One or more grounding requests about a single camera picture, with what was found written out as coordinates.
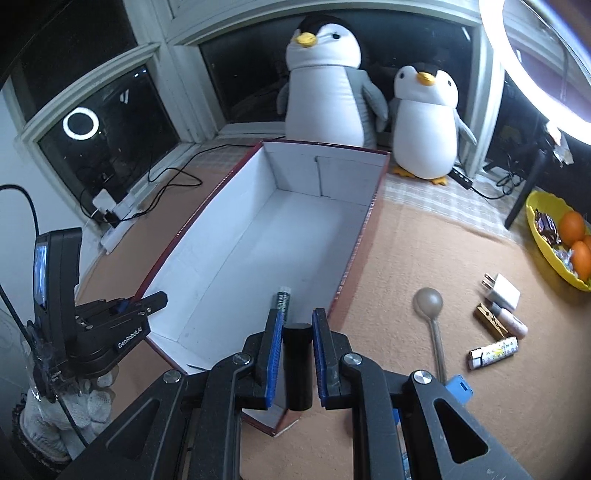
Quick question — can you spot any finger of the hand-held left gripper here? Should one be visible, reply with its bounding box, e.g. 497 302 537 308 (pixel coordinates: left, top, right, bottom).
76 298 140 319
92 291 168 330

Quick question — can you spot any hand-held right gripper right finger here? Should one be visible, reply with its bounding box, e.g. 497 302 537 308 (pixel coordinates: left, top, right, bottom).
312 308 536 480

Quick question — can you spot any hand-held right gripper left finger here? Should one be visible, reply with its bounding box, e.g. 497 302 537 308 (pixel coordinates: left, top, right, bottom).
55 308 284 480

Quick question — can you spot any black rectangular bar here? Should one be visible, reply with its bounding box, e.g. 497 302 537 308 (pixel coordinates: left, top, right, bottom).
283 324 315 411

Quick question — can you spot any green white tube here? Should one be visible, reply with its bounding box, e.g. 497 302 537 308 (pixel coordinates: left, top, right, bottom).
276 286 293 324

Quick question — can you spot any white box with red rim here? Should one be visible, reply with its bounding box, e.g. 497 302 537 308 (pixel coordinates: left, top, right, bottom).
139 140 392 438

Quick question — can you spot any grey spoon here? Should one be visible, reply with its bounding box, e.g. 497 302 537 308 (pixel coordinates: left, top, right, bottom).
413 287 448 384

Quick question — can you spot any blue plastic card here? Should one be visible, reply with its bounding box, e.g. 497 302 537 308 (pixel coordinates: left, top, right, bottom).
444 375 475 408

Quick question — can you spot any wooden clothespin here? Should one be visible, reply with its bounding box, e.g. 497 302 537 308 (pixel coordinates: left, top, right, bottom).
474 302 509 337

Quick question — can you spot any patterned white lighter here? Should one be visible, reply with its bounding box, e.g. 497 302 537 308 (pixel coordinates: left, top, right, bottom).
468 337 519 371

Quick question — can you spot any white pink lip balm tube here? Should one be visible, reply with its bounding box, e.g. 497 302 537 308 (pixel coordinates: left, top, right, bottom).
487 301 528 339

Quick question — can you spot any white charger plug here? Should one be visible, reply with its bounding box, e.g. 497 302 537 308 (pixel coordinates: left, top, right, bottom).
481 272 521 311

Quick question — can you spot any person's left forearm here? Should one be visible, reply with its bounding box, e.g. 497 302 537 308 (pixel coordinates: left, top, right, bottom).
8 401 75 476

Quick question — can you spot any person's left hand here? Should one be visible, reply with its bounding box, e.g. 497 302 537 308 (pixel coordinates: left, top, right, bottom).
22 373 117 460

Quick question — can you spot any white power strip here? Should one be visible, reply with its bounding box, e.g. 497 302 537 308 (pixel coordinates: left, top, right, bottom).
100 185 144 254

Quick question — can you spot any small penguin plush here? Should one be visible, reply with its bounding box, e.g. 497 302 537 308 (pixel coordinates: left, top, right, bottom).
388 62 478 186

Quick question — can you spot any yellow bowl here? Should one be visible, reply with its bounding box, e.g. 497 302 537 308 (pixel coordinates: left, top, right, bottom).
526 191 591 292

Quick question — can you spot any brown wrapped candy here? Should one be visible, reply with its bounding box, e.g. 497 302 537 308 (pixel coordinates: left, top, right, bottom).
534 211 561 245

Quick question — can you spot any large penguin plush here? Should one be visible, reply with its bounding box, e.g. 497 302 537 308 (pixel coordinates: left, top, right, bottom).
276 14 389 149

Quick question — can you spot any black light stand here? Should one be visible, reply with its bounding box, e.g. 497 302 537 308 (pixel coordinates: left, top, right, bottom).
504 138 555 230

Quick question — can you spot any orange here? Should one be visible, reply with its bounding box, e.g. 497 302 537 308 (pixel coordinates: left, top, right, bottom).
560 211 586 243
570 241 591 275

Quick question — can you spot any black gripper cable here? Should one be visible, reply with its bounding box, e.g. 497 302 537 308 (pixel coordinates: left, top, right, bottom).
0 185 90 446

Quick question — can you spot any black power cable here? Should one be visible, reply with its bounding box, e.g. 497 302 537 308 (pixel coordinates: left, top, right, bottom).
111 136 287 227

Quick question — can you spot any white window frame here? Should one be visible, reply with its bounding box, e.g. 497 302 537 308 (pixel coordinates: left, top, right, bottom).
0 0 509 222

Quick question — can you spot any black controller cable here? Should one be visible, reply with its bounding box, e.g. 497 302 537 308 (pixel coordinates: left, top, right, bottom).
471 182 520 200

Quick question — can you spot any ring light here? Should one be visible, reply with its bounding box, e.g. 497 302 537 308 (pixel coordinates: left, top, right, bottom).
478 0 591 146

